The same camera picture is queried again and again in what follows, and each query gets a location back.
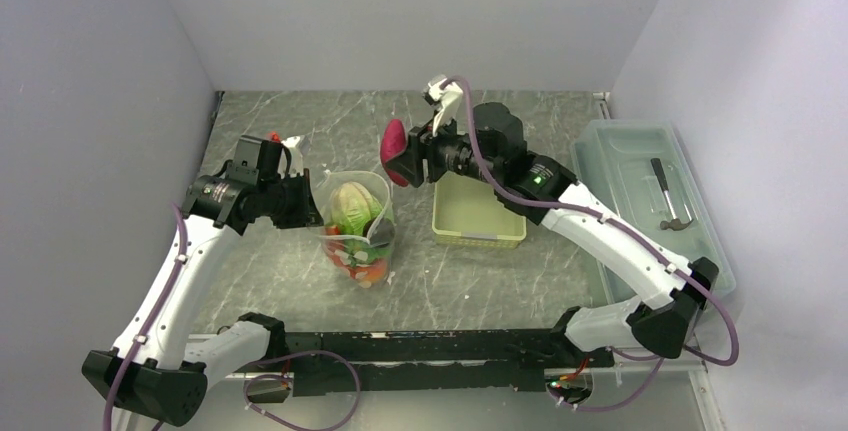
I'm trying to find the clear polka dot zip bag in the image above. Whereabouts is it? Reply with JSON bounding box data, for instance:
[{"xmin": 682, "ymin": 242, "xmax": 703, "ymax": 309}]
[{"xmin": 313, "ymin": 171, "xmax": 397, "ymax": 289}]

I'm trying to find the dark red sweet potato toy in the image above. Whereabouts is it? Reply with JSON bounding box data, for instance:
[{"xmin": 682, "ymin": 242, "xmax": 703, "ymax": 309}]
[{"xmin": 379, "ymin": 119, "xmax": 409, "ymax": 187}]

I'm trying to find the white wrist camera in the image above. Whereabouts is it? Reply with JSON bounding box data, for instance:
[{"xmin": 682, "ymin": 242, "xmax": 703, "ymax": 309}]
[
  {"xmin": 268, "ymin": 132, "xmax": 310, "ymax": 177},
  {"xmin": 423, "ymin": 75, "xmax": 464, "ymax": 136}
]

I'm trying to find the green perforated plastic basket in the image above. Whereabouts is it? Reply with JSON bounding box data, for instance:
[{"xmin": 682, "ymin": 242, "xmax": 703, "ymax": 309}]
[{"xmin": 431, "ymin": 172, "xmax": 527, "ymax": 249}]

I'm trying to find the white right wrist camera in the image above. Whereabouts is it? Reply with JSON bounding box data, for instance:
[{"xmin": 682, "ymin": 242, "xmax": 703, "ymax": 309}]
[{"xmin": 423, "ymin": 75, "xmax": 464, "ymax": 136}]

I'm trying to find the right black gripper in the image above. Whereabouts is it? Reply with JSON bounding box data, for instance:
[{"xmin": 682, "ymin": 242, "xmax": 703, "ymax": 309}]
[{"xmin": 387, "ymin": 106, "xmax": 502, "ymax": 186}]

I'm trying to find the clear plastic storage box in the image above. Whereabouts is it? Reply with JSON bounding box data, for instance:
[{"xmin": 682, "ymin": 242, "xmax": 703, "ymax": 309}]
[{"xmin": 572, "ymin": 120, "xmax": 736, "ymax": 298}]

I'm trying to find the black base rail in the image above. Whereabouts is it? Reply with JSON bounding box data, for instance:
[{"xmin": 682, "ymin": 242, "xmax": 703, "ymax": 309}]
[{"xmin": 243, "ymin": 329, "xmax": 614, "ymax": 397}]

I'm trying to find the orange peach toy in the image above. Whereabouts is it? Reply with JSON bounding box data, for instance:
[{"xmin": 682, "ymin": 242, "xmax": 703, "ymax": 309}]
[{"xmin": 349, "ymin": 260, "xmax": 389, "ymax": 288}]

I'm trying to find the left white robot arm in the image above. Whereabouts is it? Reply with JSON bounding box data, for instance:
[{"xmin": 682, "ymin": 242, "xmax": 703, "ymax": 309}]
[{"xmin": 82, "ymin": 135, "xmax": 323, "ymax": 430}]

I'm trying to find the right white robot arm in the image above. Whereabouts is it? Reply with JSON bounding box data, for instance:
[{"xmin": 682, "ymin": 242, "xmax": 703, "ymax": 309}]
[{"xmin": 380, "ymin": 102, "xmax": 718, "ymax": 366}]

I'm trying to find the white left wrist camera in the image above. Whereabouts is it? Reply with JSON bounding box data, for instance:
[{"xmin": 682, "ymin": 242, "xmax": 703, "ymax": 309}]
[{"xmin": 268, "ymin": 132, "xmax": 310, "ymax": 177}]

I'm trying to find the black handled hammer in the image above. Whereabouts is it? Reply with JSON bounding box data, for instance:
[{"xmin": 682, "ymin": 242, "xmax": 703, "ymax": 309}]
[{"xmin": 650, "ymin": 157, "xmax": 692, "ymax": 232}]

